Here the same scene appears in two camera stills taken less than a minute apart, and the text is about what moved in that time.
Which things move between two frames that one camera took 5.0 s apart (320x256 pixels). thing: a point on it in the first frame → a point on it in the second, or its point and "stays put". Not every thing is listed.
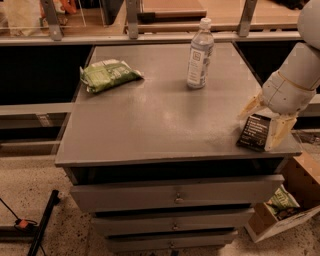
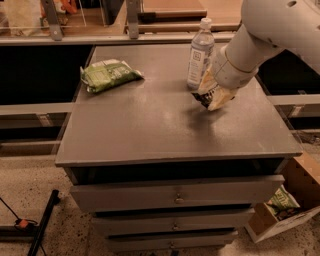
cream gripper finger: (280, 127) → (220, 97)
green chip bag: (105, 73) stays put
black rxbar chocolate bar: (255, 132) → (204, 99)
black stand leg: (53, 201) stays put
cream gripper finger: (252, 102) → (208, 82)
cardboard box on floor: (295, 199) stays put
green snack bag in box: (281, 199) stays put
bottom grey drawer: (116, 244) stays put
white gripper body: (286, 94) → (229, 75)
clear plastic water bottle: (200, 56) stays put
